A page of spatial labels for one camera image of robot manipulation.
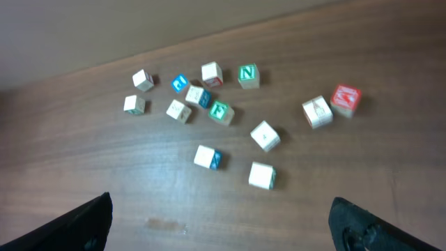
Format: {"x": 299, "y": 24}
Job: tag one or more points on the wooden block green A side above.
{"x": 134, "y": 105}

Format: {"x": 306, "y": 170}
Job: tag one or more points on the wooden block blue A side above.
{"x": 179, "y": 111}

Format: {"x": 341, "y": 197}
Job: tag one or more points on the wooden block number four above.
{"x": 265, "y": 136}

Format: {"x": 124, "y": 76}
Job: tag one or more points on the red letter M block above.
{"x": 345, "y": 100}

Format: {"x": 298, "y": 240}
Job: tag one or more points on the green letter N block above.
{"x": 249, "y": 76}

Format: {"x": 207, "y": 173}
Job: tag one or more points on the wooden block hammer picture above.
{"x": 207, "y": 157}

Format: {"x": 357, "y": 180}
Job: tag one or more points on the plain wooden block top-left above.
{"x": 143, "y": 81}

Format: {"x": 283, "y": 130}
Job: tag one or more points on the blue letter P block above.
{"x": 179, "y": 83}

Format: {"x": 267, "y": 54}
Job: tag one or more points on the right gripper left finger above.
{"x": 83, "y": 228}

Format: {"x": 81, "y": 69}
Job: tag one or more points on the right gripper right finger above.
{"x": 355, "y": 229}

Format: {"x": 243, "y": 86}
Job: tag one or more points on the plain wooden block green side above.
{"x": 262, "y": 176}

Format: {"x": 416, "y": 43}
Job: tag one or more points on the green letter F block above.
{"x": 221, "y": 113}

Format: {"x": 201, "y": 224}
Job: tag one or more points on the wooden block red A side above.
{"x": 317, "y": 112}

